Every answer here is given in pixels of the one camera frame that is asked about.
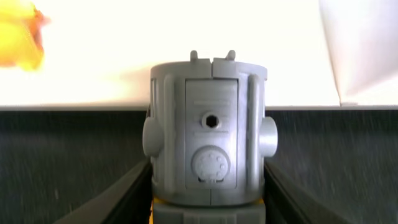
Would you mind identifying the orange dinosaur figure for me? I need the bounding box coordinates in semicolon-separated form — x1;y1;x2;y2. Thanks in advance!
0;0;51;72

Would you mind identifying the grey and yellow toy truck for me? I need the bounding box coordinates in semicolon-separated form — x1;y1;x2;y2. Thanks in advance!
142;49;279;224

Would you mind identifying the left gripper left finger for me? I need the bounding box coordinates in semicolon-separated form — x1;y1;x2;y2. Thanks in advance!
52;158;154;224

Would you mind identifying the white shelf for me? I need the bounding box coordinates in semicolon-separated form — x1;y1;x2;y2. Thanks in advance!
0;0;398;112

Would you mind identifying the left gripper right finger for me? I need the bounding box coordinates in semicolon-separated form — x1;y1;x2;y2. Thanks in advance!
263;160;355;224

